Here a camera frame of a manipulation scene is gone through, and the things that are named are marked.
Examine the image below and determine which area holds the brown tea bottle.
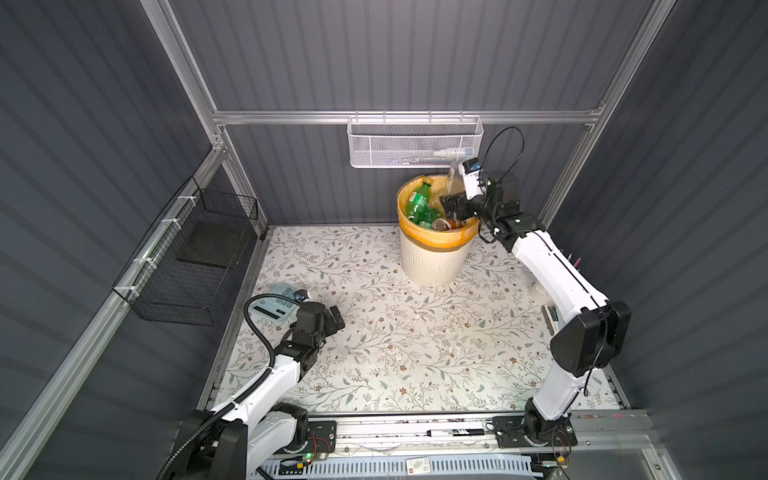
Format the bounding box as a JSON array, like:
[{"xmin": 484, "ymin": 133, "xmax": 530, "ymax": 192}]
[{"xmin": 431, "ymin": 218, "xmax": 460, "ymax": 232}]

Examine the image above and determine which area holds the green bottle yellow cap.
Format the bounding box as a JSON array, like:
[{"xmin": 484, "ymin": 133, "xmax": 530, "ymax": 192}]
[
  {"xmin": 406, "ymin": 179, "xmax": 432, "ymax": 224},
  {"xmin": 418, "ymin": 207, "xmax": 444, "ymax": 230}
]

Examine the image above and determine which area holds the square clear bottle green label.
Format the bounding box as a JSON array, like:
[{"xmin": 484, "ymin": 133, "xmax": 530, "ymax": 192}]
[{"xmin": 444, "ymin": 160, "xmax": 465, "ymax": 196}]

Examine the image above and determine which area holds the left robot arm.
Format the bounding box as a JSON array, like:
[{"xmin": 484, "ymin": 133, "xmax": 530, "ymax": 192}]
[{"xmin": 157, "ymin": 290, "xmax": 346, "ymax": 479}]

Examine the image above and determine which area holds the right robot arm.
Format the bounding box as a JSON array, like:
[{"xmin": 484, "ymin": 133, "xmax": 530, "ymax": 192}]
[{"xmin": 441, "ymin": 171, "xmax": 631, "ymax": 430}]

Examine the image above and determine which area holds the orange bin liner bag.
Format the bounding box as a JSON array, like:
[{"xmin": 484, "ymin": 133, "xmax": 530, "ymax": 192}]
[{"xmin": 396, "ymin": 175, "xmax": 480, "ymax": 250}]

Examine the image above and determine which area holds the white ribbed trash bin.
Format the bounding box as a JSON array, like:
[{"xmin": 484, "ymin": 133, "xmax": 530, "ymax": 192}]
[{"xmin": 399, "ymin": 231, "xmax": 471, "ymax": 287}]

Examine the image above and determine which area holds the teal calculator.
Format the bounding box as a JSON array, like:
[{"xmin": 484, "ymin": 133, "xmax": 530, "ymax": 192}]
[{"xmin": 249, "ymin": 282, "xmax": 297, "ymax": 325}]

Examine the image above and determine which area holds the white tube in basket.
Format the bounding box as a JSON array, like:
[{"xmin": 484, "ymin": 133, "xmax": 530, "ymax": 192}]
[{"xmin": 420, "ymin": 147, "xmax": 476, "ymax": 161}]

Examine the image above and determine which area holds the white pencil cup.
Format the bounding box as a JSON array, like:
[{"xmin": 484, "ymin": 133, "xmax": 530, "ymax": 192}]
[{"xmin": 530, "ymin": 281, "xmax": 554, "ymax": 306}]

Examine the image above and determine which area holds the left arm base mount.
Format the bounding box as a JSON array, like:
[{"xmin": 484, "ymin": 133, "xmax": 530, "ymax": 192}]
[{"xmin": 277, "ymin": 420, "xmax": 338, "ymax": 455}]

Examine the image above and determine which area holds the white wire wall basket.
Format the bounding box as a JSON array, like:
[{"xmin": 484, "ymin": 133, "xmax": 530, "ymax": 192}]
[{"xmin": 346, "ymin": 115, "xmax": 484, "ymax": 169}]

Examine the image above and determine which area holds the black wire wall basket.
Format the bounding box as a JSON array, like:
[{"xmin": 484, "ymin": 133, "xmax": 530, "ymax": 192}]
[{"xmin": 113, "ymin": 181, "xmax": 259, "ymax": 327}]

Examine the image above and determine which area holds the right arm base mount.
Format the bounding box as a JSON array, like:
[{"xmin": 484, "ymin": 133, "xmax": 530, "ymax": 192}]
[{"xmin": 491, "ymin": 412, "xmax": 578, "ymax": 449}]

